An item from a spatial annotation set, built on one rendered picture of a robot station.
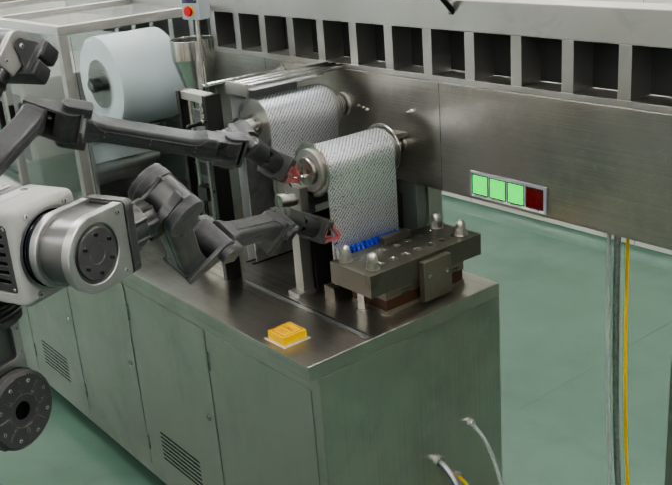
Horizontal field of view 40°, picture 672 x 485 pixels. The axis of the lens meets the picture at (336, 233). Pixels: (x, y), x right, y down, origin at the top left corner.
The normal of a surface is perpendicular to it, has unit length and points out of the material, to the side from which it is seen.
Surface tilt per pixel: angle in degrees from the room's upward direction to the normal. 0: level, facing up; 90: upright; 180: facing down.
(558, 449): 0
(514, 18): 90
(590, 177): 90
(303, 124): 92
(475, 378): 90
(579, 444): 0
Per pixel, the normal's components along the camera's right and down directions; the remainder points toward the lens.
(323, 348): -0.07, -0.94
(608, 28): -0.77, 0.27
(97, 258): 0.88, 0.10
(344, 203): 0.63, 0.22
